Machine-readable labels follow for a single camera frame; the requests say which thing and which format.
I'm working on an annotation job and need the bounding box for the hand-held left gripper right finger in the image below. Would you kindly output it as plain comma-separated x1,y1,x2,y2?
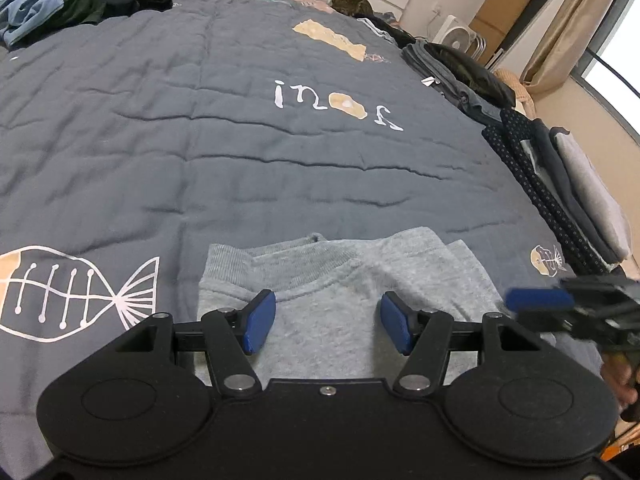
380,291,541,398

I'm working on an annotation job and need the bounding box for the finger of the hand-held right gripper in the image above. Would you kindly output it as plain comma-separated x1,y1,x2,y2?
515,310,581,337
505,287,576,312

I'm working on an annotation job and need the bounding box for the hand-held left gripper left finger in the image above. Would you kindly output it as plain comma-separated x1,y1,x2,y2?
112,289,277,400

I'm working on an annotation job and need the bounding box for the grey sweatshirt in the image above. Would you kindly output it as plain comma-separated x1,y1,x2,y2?
197,227,571,386

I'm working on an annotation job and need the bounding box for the person's right hand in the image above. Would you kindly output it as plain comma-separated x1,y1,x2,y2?
600,354,640,409

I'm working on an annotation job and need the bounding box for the navy dotted garment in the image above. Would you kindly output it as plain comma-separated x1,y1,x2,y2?
482,107,618,275

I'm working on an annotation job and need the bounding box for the navy folded garment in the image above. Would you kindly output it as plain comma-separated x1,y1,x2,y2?
520,119,628,263

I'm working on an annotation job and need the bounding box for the light grey folded garment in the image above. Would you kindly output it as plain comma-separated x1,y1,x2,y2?
550,127,633,261

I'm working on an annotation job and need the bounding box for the grey printed quilt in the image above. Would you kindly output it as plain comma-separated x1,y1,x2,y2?
0,0,640,471

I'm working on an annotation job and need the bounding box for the tan plush toy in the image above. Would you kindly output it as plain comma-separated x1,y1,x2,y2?
492,69,536,113

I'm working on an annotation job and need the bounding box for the window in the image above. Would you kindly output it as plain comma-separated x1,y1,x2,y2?
570,0,640,141

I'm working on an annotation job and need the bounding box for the white box fan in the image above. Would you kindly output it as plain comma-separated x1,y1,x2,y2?
432,14,488,59

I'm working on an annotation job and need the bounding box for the beige curtain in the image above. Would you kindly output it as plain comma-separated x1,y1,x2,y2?
520,0,626,93

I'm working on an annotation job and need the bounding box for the black flat panel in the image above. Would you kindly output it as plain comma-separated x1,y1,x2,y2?
487,0,558,68

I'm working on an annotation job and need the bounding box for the camouflage cloth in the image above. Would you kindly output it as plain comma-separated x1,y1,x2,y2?
330,0,373,16

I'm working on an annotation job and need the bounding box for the dark green garment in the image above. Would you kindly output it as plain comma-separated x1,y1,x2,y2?
47,0,106,26

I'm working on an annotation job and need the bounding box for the light blue shirt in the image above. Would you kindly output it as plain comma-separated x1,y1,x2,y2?
0,0,76,46

